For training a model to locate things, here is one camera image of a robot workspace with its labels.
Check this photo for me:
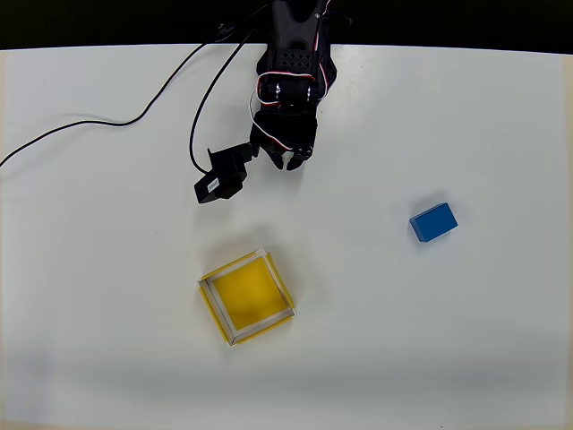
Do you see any blue rectangular block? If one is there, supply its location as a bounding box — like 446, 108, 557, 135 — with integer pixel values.
408, 202, 459, 244

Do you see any yellow square tray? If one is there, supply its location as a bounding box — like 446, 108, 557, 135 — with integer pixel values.
197, 248, 297, 348

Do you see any red white servo wire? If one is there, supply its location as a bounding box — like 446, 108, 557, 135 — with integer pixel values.
248, 0, 335, 154

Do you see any thin black camera cable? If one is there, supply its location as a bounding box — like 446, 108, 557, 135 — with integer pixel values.
0, 22, 257, 176

